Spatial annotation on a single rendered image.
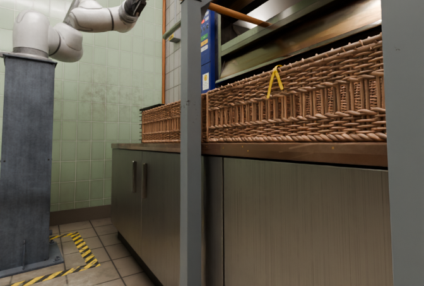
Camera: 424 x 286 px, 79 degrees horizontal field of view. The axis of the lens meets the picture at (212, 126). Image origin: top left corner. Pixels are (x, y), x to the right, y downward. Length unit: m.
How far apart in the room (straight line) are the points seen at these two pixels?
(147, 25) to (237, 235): 2.17
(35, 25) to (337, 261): 1.59
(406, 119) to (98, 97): 2.11
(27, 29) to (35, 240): 1.04
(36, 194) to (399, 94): 1.49
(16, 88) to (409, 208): 1.51
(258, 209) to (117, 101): 1.87
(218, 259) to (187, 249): 0.08
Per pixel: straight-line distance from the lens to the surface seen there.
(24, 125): 1.53
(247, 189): 0.55
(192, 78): 0.66
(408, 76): 0.31
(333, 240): 0.44
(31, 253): 1.62
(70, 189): 2.22
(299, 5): 1.27
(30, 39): 1.64
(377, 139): 0.43
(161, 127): 1.08
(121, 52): 2.37
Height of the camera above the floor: 0.58
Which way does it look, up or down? 4 degrees up
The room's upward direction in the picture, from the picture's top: straight up
